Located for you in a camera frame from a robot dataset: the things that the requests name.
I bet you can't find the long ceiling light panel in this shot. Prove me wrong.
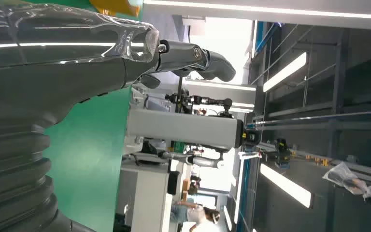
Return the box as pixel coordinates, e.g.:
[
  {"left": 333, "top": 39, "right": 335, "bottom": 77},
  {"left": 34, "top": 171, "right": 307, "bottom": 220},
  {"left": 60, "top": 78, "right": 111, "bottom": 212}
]
[
  {"left": 262, "top": 52, "right": 308, "bottom": 93},
  {"left": 259, "top": 163, "right": 313, "bottom": 209}
]

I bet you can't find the green table mat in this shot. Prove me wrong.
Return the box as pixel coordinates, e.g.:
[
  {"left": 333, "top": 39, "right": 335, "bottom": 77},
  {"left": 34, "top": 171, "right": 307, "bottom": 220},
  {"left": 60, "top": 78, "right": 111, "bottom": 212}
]
[{"left": 24, "top": 0, "right": 143, "bottom": 232}]

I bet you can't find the yellow taped cardboard box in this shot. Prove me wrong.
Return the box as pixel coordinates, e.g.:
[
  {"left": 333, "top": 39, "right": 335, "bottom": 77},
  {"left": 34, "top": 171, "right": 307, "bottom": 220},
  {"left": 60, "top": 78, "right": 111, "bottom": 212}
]
[{"left": 88, "top": 0, "right": 142, "bottom": 17}]

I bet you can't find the plastic wrapped object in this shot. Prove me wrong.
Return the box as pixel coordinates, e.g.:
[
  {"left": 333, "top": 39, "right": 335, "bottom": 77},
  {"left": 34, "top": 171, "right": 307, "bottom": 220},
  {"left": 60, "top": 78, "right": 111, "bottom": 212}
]
[{"left": 322, "top": 161, "right": 371, "bottom": 202}]

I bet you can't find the person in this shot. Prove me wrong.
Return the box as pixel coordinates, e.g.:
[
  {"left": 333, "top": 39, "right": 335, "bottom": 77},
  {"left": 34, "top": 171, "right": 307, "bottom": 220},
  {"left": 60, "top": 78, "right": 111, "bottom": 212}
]
[{"left": 170, "top": 202, "right": 222, "bottom": 232}]

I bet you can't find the white cabinet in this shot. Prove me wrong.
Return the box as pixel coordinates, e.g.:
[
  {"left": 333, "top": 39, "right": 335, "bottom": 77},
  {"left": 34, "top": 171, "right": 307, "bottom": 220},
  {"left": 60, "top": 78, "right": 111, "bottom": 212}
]
[{"left": 117, "top": 162, "right": 174, "bottom": 232}]

